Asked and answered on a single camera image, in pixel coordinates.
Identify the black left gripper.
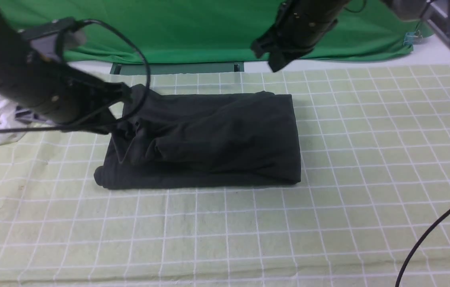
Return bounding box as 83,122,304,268
49,67,132,134

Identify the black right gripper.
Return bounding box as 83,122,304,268
251,0,349,72

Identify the dark gray long-sleeve top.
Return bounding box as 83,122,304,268
93,84,301,190

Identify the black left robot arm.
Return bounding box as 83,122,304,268
0,13,139,134

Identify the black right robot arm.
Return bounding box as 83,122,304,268
250,0,450,72

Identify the green backdrop cloth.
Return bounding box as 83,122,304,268
0,0,431,64

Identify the teal binder clip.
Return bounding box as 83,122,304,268
403,30,424,47

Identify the light green checkered tablecloth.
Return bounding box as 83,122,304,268
0,64,450,287

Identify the dark green metal bracket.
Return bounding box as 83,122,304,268
110,62,244,76

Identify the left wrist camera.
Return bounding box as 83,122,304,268
18,17,87,63

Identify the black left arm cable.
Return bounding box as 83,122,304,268
0,19,151,134

